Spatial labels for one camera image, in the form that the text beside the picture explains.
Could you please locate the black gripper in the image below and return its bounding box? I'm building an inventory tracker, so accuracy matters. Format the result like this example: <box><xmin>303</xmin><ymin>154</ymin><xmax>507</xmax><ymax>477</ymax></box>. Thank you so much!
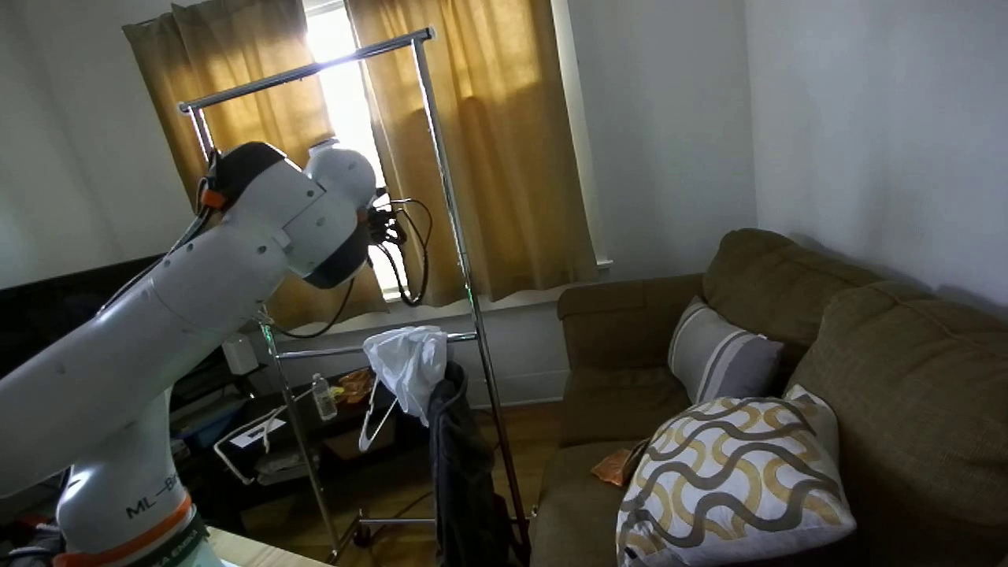
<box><xmin>366</xmin><ymin>195</ymin><xmax>410</xmax><ymax>253</ymax></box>

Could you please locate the white cloth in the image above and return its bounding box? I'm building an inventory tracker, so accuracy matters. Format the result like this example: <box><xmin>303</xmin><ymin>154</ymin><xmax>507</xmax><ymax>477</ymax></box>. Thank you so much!
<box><xmin>360</xmin><ymin>324</ymin><xmax>454</xmax><ymax>427</ymax></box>

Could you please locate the metal clothes rack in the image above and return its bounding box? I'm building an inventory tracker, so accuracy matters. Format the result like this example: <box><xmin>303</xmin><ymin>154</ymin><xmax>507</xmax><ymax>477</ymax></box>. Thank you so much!
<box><xmin>175</xmin><ymin>24</ymin><xmax>533</xmax><ymax>559</ymax></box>

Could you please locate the narrow mustard curtain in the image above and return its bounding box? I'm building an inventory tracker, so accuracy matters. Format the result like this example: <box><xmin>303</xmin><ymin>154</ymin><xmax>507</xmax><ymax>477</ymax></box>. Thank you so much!
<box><xmin>344</xmin><ymin>0</ymin><xmax>598</xmax><ymax>307</ymax></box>

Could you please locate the bright window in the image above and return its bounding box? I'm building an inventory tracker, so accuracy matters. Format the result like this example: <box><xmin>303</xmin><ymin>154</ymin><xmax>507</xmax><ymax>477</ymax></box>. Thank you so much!
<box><xmin>303</xmin><ymin>0</ymin><xmax>412</xmax><ymax>303</ymax></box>

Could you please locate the wide mustard curtain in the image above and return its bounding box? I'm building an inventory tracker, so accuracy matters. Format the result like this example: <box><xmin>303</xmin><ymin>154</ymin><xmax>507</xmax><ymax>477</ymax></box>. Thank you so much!
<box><xmin>123</xmin><ymin>0</ymin><xmax>388</xmax><ymax>333</ymax></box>

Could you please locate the clear plastic bottle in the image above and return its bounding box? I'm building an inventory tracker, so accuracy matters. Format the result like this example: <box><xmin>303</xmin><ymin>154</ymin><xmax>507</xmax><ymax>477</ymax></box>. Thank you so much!
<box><xmin>309</xmin><ymin>371</ymin><xmax>339</xmax><ymax>425</ymax></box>

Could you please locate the small white box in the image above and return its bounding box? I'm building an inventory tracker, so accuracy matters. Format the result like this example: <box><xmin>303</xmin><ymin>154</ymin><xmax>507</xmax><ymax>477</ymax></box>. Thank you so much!
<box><xmin>218</xmin><ymin>332</ymin><xmax>263</xmax><ymax>379</ymax></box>

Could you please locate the black low table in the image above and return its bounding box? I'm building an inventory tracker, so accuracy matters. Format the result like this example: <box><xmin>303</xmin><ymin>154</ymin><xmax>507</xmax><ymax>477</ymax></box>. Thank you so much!
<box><xmin>167</xmin><ymin>350</ymin><xmax>443</xmax><ymax>530</ymax></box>

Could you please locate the white rimmed dark tray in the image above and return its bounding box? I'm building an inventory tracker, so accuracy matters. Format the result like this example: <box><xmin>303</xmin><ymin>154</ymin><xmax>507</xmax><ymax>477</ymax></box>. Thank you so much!
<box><xmin>211</xmin><ymin>405</ymin><xmax>294</xmax><ymax>487</ymax></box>

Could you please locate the dark grey hanging garment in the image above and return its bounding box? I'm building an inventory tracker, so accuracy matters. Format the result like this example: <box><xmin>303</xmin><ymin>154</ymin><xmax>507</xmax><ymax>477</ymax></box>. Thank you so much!
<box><xmin>422</xmin><ymin>360</ymin><xmax>530</xmax><ymax>567</ymax></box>

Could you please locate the black television screen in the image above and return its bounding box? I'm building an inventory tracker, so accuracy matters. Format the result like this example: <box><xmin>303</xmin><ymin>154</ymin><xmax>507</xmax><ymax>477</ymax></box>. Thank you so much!
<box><xmin>0</xmin><ymin>253</ymin><xmax>228</xmax><ymax>405</ymax></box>

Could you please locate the grey striped pillow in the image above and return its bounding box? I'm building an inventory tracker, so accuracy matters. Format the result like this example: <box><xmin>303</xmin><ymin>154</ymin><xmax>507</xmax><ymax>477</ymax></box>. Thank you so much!
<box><xmin>664</xmin><ymin>296</ymin><xmax>787</xmax><ymax>405</ymax></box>

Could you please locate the wavy patterned pillow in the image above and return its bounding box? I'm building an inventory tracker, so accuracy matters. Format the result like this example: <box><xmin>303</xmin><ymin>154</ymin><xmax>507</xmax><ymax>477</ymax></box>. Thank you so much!
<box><xmin>612</xmin><ymin>381</ymin><xmax>861</xmax><ymax>567</ymax></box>

